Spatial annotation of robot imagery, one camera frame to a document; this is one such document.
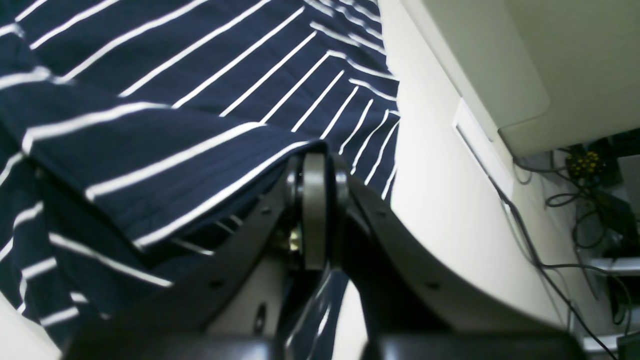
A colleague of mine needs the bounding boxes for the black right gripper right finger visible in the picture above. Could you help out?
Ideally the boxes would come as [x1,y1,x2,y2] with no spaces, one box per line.
[327,155,586,360]

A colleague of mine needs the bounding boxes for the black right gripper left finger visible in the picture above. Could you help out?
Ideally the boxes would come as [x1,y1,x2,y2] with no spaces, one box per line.
[62,155,303,360]

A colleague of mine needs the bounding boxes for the navy white striped T-shirt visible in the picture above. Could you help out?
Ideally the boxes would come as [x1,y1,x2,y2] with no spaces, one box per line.
[0,0,400,349]

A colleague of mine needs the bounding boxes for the black cable along table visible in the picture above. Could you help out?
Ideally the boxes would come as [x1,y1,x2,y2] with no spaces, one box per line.
[487,175,618,360]

